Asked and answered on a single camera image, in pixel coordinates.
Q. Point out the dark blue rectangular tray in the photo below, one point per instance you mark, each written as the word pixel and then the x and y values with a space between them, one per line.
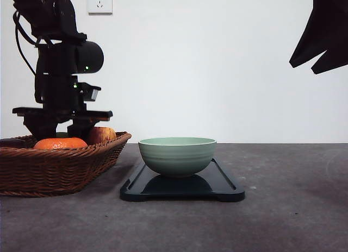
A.
pixel 213 184

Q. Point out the brown wicker basket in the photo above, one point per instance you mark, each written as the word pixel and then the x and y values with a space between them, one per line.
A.
pixel 31 171

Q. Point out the orange tangerine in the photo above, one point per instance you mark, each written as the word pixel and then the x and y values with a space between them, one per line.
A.
pixel 60 143

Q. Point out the dark purple fruit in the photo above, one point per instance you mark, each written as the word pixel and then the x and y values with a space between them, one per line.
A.
pixel 16 142

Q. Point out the green ceramic bowl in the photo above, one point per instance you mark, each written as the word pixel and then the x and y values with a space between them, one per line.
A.
pixel 177 156

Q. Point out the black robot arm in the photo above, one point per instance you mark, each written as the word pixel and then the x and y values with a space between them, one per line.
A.
pixel 49 21

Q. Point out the red yellow apple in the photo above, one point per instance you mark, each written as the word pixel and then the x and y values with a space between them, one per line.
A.
pixel 101 135

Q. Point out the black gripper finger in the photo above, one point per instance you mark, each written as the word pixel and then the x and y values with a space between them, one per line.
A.
pixel 42 129
pixel 81 126
pixel 327 27
pixel 332 58

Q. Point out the green avocado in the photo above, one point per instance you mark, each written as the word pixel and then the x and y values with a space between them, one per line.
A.
pixel 61 134

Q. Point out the white wall socket left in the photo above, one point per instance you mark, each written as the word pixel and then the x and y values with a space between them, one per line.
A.
pixel 99 7

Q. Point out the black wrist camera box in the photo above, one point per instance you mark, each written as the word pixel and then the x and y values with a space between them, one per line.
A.
pixel 89 92

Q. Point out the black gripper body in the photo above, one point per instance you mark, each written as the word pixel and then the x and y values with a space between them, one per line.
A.
pixel 56 83

